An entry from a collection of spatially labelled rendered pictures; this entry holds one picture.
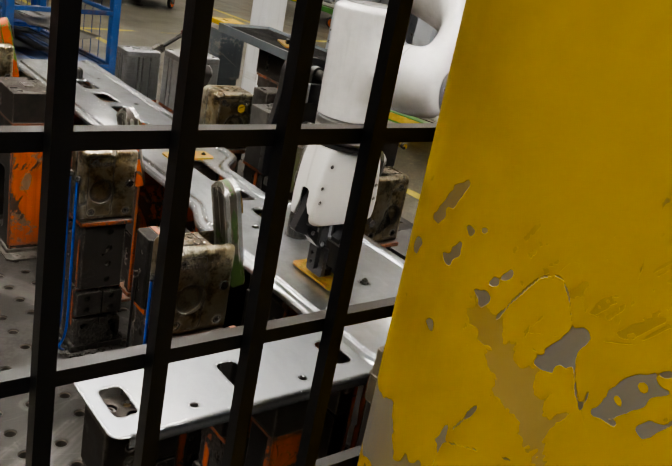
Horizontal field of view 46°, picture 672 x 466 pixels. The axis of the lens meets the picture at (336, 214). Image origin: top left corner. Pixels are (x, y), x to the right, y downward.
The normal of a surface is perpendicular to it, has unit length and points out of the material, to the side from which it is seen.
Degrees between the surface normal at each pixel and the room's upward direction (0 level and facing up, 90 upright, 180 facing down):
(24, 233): 90
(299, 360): 0
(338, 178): 90
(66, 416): 0
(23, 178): 90
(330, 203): 93
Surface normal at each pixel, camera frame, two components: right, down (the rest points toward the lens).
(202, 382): 0.18, -0.92
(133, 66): 0.59, 0.38
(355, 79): -0.37, 0.29
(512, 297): -0.79, 0.07
